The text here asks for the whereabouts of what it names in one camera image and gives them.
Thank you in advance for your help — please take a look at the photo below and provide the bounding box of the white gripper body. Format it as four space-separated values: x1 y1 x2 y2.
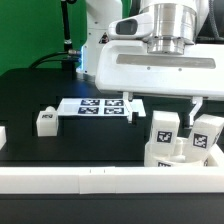
95 17 224 98

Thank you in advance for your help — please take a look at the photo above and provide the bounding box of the white round stool seat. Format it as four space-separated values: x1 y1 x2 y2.
144 137 208 167

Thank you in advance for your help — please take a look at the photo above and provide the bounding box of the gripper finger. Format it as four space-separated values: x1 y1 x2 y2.
184 96 203 129
123 92 138 124

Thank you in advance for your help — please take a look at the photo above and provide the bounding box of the white left fence piece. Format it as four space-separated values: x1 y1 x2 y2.
0 126 6 150

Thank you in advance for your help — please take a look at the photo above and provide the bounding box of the white marker sheet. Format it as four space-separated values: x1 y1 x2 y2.
55 97 147 118

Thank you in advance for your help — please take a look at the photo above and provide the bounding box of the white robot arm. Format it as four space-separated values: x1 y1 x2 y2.
77 0 224 123

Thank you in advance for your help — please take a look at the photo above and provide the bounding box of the white front fence bar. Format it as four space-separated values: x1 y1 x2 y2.
0 167 224 194

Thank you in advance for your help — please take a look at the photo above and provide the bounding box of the black cable bundle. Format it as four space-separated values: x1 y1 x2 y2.
28 49 82 70

